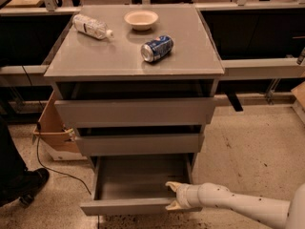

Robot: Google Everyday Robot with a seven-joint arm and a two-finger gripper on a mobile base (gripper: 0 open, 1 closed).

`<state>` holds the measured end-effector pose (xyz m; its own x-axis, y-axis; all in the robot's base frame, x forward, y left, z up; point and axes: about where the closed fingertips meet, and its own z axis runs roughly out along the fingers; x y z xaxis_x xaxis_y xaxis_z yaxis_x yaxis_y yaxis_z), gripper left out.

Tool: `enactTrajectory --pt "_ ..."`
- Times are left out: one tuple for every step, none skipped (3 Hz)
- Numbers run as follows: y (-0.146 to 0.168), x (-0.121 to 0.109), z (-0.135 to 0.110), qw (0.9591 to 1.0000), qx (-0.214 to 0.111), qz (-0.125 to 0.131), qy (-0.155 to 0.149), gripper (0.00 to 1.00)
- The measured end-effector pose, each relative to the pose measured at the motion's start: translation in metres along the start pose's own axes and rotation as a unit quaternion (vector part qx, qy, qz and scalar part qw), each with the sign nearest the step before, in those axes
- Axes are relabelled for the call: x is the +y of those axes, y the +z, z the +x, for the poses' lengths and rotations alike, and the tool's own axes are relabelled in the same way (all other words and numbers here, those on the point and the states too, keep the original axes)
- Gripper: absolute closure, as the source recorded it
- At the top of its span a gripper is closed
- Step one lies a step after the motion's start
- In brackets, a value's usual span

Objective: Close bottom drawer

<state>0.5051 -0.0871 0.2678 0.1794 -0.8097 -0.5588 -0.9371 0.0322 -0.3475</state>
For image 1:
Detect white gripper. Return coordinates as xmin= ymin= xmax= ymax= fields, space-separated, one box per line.
xmin=165 ymin=181 xmax=201 ymax=211

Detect grey bottom drawer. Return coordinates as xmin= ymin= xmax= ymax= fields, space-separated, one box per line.
xmin=81 ymin=154 xmax=192 ymax=216

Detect grey drawer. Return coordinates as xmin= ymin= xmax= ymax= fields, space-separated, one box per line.
xmin=75 ymin=134 xmax=204 ymax=156
xmin=55 ymin=97 xmax=215 ymax=128
xmin=81 ymin=154 xmax=192 ymax=216

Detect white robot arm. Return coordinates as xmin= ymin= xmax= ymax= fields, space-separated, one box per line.
xmin=166 ymin=181 xmax=305 ymax=229

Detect grey top drawer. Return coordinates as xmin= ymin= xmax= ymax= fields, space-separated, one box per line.
xmin=55 ymin=97 xmax=215 ymax=128

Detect grey middle drawer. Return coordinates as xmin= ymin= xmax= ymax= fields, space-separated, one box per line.
xmin=75 ymin=134 xmax=204 ymax=156

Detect grey drawer cabinet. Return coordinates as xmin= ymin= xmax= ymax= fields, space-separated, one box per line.
xmin=43 ymin=4 xmax=226 ymax=170

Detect brown cardboard box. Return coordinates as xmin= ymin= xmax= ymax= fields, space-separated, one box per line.
xmin=33 ymin=93 xmax=87 ymax=161

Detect blue soda can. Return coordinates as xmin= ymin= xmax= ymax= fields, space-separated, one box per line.
xmin=141 ymin=35 xmax=173 ymax=62

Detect black shoe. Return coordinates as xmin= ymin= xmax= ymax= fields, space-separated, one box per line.
xmin=0 ymin=168 xmax=50 ymax=207

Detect dark trouser leg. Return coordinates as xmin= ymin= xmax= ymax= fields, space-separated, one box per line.
xmin=0 ymin=115 xmax=28 ymax=189

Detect white paper bowl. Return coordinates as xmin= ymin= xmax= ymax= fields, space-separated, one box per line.
xmin=124 ymin=10 xmax=158 ymax=31

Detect clear plastic water bottle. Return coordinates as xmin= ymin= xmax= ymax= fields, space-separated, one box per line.
xmin=72 ymin=14 xmax=113 ymax=40

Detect grey metal railing frame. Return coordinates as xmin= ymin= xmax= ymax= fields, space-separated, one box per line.
xmin=0 ymin=0 xmax=305 ymax=113

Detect black floor cable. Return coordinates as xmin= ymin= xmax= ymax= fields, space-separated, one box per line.
xmin=20 ymin=65 xmax=92 ymax=196

